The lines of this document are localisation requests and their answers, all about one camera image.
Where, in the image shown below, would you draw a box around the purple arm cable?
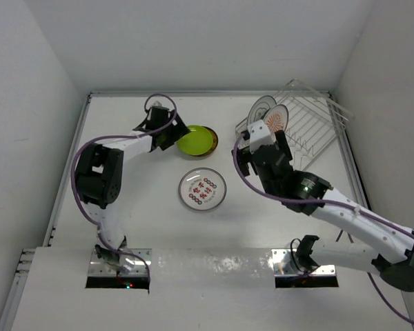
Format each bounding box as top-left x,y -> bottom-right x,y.
231,132 -> 414,330
70,93 -> 179,277

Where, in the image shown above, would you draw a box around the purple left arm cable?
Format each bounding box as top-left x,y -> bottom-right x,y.
70,93 -> 179,277

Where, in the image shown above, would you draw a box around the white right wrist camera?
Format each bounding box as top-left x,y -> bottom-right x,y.
243,120 -> 274,154

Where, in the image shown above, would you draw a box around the lime green plate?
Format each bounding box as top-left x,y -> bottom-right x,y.
176,125 -> 213,156

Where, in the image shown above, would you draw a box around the dark brown patterned plate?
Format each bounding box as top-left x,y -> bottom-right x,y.
195,126 -> 219,158

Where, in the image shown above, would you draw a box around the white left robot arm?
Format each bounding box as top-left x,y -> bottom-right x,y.
71,106 -> 190,272

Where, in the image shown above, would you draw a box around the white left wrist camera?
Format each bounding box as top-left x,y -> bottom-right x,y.
148,101 -> 163,108

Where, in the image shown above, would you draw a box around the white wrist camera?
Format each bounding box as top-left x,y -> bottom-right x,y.
148,101 -> 163,108
243,120 -> 274,154

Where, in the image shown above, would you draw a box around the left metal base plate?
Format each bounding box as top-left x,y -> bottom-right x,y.
88,248 -> 152,277

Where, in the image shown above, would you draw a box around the metal base plate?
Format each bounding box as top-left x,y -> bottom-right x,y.
88,248 -> 152,277
271,248 -> 336,278

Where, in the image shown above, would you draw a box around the white plate red characters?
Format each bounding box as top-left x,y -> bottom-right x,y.
178,167 -> 227,212

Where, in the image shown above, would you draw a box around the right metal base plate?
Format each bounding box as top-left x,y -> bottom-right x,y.
271,248 -> 336,278

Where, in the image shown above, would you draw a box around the white plate green ring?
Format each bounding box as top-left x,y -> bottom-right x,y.
247,95 -> 277,127

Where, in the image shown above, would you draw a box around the white plate orange sunburst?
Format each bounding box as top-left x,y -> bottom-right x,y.
263,104 -> 289,134

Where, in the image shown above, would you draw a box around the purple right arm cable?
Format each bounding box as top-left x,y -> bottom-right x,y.
231,132 -> 414,330

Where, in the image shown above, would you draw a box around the metal wire dish rack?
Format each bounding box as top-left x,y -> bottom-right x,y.
235,79 -> 353,170

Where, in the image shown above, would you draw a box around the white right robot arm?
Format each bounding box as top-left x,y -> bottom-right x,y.
231,131 -> 414,292

